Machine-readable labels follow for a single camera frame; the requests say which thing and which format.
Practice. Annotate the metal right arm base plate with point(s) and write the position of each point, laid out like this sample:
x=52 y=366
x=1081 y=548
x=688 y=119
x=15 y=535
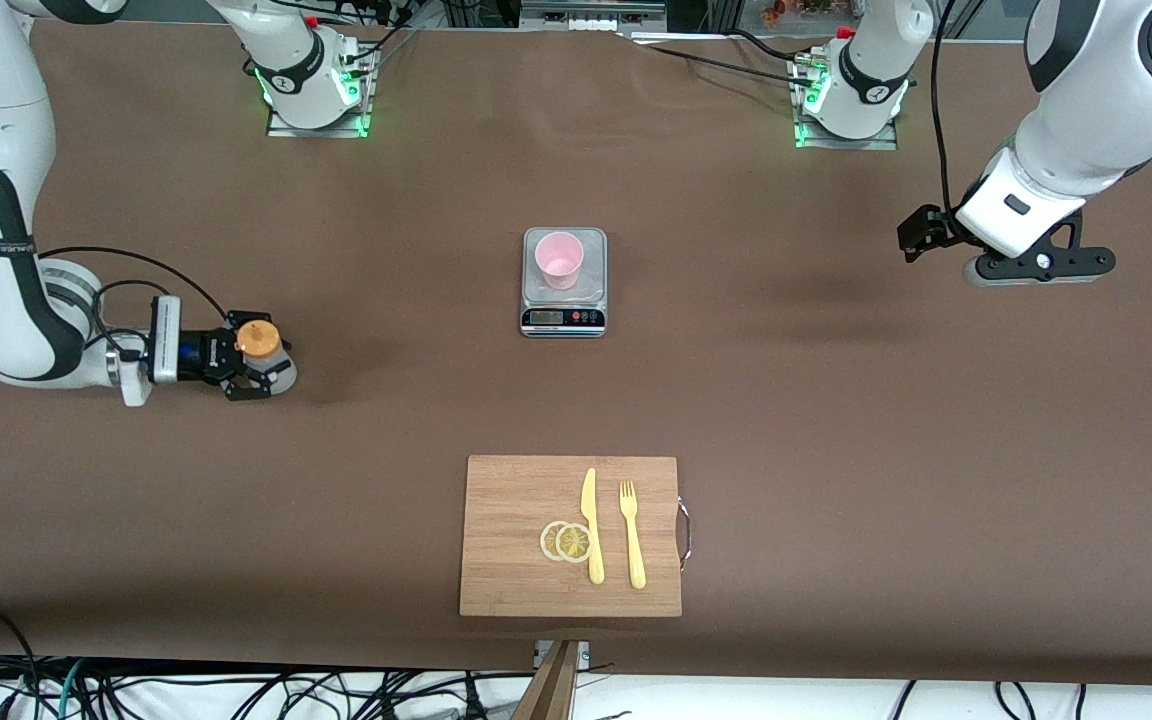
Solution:
x=286 y=131

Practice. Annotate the brown table cover sheet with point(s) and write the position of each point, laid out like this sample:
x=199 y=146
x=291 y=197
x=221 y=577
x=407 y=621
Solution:
x=836 y=480

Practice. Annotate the wooden post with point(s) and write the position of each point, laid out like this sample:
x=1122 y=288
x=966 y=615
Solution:
x=551 y=690

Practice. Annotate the bamboo cutting board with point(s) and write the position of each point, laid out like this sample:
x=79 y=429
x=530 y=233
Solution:
x=511 y=520

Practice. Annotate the lemon slice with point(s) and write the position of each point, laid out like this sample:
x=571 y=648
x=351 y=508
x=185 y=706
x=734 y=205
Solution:
x=573 y=543
x=547 y=541

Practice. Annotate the small orange item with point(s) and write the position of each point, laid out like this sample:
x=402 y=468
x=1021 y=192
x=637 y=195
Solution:
x=774 y=12

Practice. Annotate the yellow plastic knife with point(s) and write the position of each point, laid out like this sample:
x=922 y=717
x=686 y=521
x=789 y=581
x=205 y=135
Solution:
x=596 y=560

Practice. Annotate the translucent squeeze bottle orange cap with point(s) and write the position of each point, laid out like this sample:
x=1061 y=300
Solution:
x=256 y=338

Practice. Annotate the white power strip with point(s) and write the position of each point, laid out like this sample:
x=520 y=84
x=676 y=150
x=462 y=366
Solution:
x=594 y=24

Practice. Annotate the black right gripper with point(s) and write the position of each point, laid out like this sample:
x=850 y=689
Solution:
x=202 y=353

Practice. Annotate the small metal bracket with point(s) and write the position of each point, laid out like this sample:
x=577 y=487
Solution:
x=583 y=655

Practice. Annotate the aluminium frame rail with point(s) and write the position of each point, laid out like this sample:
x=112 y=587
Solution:
x=546 y=10

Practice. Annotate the pink plastic cup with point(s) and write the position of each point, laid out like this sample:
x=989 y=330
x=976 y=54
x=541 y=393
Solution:
x=561 y=262

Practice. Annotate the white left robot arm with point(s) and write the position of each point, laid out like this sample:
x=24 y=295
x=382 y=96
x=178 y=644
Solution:
x=1086 y=120

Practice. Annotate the silver digital kitchen scale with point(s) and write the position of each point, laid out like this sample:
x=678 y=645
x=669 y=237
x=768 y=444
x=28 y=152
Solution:
x=563 y=320

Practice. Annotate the yellow plastic fork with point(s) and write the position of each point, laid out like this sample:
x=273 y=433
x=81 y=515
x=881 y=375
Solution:
x=636 y=560

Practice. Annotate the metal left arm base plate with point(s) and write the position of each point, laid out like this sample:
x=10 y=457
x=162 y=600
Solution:
x=876 y=144

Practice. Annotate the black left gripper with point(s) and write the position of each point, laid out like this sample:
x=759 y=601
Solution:
x=923 y=231

